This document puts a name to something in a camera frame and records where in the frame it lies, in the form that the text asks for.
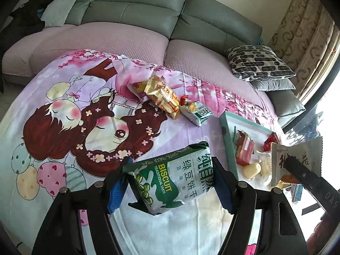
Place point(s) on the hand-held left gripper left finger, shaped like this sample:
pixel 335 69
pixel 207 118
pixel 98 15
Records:
pixel 117 192

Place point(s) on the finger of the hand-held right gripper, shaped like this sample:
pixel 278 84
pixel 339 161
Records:
pixel 297 194
pixel 302 170

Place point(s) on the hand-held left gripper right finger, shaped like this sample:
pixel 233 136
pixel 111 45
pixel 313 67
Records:
pixel 225 194

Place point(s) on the white pastry packet black script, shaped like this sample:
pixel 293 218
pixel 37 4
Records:
pixel 281 159

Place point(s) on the small round yellow pastry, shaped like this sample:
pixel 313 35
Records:
pixel 251 170

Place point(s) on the crinkled red snack packet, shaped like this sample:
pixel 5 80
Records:
pixel 271 142

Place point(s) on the large red snack packet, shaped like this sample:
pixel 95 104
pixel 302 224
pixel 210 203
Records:
pixel 245 148

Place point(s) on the green white biscuit packet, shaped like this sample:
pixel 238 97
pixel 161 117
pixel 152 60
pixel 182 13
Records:
pixel 170 175

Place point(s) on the teal cardboard box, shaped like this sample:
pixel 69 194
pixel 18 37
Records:
pixel 249 127

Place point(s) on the green white corn snack packet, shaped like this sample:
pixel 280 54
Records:
pixel 198 111

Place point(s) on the small red candy packet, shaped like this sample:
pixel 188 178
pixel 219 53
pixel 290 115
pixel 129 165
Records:
pixel 184 101

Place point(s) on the beige cake roll packet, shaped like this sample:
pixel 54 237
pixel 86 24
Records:
pixel 162 98

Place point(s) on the dark grey pillow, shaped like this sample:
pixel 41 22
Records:
pixel 273 85

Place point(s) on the black white patterned pillow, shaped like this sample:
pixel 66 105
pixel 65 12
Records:
pixel 257 61

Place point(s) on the printed cartoon blanket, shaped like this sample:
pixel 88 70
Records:
pixel 53 85

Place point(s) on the beige patterned curtain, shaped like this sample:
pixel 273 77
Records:
pixel 305 32

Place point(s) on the pink sofa cover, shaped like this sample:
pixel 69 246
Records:
pixel 106 37

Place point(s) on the grey sofa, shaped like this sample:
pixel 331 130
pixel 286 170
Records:
pixel 138 10

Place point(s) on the light grey cushion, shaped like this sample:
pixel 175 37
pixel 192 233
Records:
pixel 63 8

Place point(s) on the dark cloth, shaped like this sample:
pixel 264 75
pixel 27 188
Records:
pixel 26 18

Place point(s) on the black window frame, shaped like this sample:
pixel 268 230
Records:
pixel 313 101

